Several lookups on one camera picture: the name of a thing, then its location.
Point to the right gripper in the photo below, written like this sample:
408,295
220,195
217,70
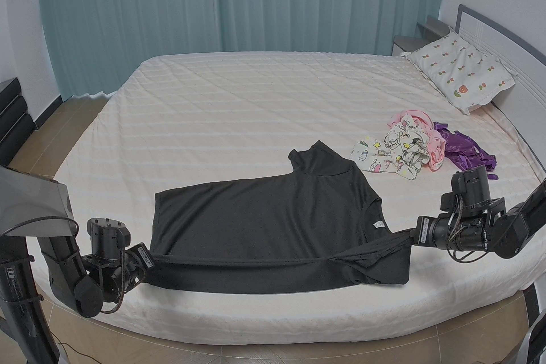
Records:
435,231

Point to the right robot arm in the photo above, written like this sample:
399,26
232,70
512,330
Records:
516,225

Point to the white printed pillow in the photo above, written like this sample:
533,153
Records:
463,72

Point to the black T-shirt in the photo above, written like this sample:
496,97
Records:
256,234

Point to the purple garment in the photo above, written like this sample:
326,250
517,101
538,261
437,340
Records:
465,149

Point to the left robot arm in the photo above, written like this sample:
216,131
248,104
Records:
25,200

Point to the grey bedside table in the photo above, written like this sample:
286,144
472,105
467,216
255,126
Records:
431,27

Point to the pink garment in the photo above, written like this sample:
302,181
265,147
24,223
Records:
437,153

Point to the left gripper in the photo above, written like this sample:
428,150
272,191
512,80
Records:
140,258

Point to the bed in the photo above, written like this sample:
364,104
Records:
234,119

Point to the white printed garment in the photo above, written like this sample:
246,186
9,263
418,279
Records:
396,153

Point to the black chest of drawers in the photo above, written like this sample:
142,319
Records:
12,119

